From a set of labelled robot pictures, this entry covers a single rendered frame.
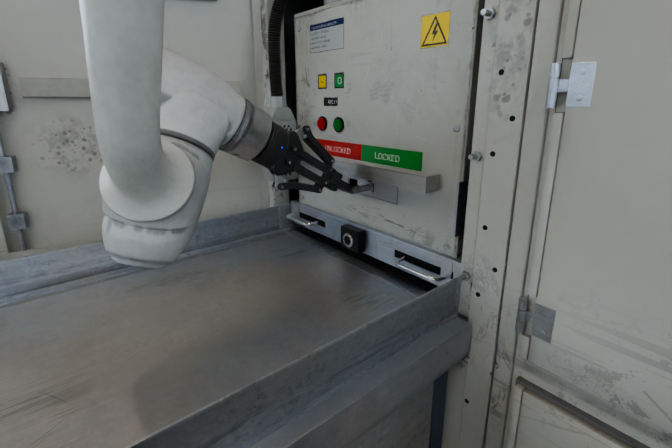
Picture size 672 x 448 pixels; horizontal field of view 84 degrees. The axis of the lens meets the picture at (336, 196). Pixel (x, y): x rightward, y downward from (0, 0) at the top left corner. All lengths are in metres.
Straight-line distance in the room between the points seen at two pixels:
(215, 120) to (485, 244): 0.43
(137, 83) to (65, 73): 0.71
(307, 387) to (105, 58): 0.38
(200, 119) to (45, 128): 0.59
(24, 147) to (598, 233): 1.09
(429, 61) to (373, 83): 0.14
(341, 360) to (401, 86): 0.48
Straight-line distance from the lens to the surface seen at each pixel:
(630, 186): 0.50
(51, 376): 0.65
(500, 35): 0.58
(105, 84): 0.36
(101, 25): 0.35
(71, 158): 1.07
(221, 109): 0.56
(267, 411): 0.47
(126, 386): 0.59
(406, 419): 0.67
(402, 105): 0.72
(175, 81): 0.54
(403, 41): 0.73
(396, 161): 0.74
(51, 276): 0.91
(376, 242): 0.80
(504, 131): 0.57
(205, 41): 1.06
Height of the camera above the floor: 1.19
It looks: 14 degrees down
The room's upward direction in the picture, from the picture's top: straight up
